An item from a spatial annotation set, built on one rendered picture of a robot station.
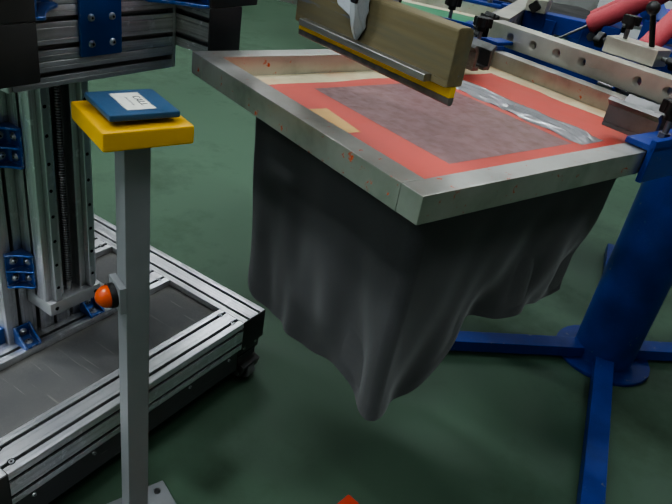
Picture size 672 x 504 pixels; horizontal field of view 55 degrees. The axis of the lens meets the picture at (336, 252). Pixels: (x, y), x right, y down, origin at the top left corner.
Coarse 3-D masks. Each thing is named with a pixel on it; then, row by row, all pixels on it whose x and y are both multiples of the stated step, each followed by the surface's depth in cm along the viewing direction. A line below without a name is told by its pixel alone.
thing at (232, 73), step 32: (192, 64) 110; (224, 64) 105; (256, 64) 114; (288, 64) 118; (320, 64) 122; (352, 64) 127; (512, 64) 147; (256, 96) 95; (576, 96) 136; (608, 96) 130; (288, 128) 90; (320, 128) 85; (352, 160) 80; (384, 160) 79; (544, 160) 88; (576, 160) 90; (608, 160) 93; (640, 160) 100; (384, 192) 76; (416, 192) 72; (448, 192) 74; (480, 192) 78; (512, 192) 82; (544, 192) 87; (416, 224) 73
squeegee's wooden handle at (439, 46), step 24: (312, 0) 100; (336, 0) 96; (384, 0) 88; (336, 24) 97; (384, 24) 89; (408, 24) 85; (432, 24) 82; (456, 24) 80; (384, 48) 90; (408, 48) 86; (432, 48) 82; (456, 48) 80; (432, 72) 83; (456, 72) 82
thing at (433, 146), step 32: (384, 128) 100; (416, 128) 103; (448, 128) 105; (480, 128) 108; (512, 128) 111; (544, 128) 114; (608, 128) 120; (416, 160) 90; (448, 160) 92; (480, 160) 94; (512, 160) 97
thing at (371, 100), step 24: (288, 96) 107; (312, 96) 109; (336, 96) 111; (360, 96) 113; (384, 96) 116; (408, 96) 118; (456, 96) 123; (504, 96) 129; (528, 96) 132; (360, 120) 102; (384, 120) 104
